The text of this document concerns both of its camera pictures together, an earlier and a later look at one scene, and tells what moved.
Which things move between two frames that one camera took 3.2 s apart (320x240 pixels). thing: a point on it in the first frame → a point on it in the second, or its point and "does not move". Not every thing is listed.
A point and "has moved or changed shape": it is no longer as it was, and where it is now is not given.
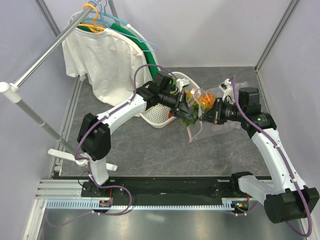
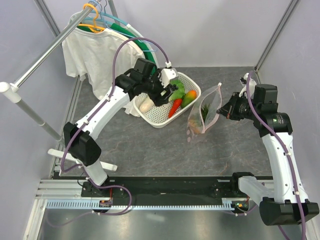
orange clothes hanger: x=95 y=26 does not move
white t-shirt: x=106 y=61 does not move
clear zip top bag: x=199 y=100 has moved or changed shape
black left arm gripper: x=181 y=108 → x=157 y=99
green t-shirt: x=155 y=71 does not move
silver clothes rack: x=13 y=89 does not move
